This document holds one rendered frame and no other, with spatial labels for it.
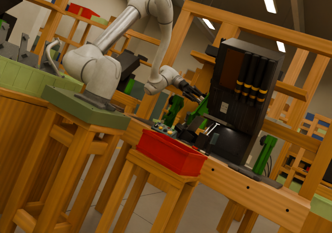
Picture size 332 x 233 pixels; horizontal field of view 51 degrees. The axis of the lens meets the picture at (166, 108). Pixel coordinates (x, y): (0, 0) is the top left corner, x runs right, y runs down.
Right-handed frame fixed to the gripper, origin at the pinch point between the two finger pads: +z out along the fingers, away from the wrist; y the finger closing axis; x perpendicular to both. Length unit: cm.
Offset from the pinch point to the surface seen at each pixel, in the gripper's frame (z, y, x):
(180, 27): -65, 42, -7
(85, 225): -9, -95, 84
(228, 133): 27.7, -0.9, 8.0
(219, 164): 45, -38, -10
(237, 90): 23.8, -4.7, -33.1
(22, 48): -102, -77, -13
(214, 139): 29.0, -21.5, -3.4
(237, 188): 61, -40, -8
